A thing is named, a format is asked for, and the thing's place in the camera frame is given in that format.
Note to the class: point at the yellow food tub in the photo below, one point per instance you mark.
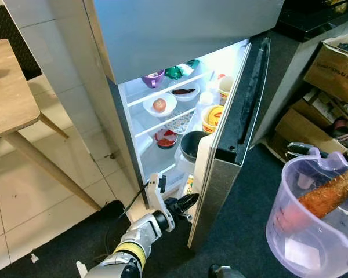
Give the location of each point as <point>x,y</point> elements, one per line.
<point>212,120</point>

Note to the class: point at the purple clear measuring jug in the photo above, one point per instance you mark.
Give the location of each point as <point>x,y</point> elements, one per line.
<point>313,243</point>

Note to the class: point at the green food bag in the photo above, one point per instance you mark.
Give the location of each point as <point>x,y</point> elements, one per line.
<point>173,72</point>

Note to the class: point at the black cooking pot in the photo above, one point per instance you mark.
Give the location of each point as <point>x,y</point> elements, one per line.
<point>192,147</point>

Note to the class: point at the orange brown carrot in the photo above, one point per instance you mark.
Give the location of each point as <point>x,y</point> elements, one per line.
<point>327,194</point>

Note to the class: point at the red apple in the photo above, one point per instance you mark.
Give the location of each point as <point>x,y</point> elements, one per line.
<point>159,105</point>

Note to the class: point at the light wooden dining table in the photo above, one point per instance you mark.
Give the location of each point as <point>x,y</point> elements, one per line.
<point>6,87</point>

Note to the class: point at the cardboard box with black contents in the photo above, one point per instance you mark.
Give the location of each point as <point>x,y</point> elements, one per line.
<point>330,72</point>

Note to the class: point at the red white bowl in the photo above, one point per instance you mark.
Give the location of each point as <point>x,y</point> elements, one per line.
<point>166,139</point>

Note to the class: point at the long brown cardboard box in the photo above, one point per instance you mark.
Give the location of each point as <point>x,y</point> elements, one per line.
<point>301,130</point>

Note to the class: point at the beige cup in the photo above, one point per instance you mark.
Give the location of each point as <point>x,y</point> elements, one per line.
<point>226,88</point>

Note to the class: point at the small white dish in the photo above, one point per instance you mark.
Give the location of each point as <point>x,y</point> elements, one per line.
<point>185,97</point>

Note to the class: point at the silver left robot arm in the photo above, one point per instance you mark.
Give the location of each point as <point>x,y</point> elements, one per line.
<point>133,240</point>

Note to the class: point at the silver fridge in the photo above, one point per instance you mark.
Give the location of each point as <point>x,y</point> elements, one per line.
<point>185,35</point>

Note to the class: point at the grey cabinet with black countertop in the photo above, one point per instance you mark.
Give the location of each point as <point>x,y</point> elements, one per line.
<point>313,20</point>

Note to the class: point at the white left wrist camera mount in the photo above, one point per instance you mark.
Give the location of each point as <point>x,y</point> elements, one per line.
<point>158,194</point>

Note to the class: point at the large black carpet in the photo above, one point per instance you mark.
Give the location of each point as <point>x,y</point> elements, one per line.
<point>243,231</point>

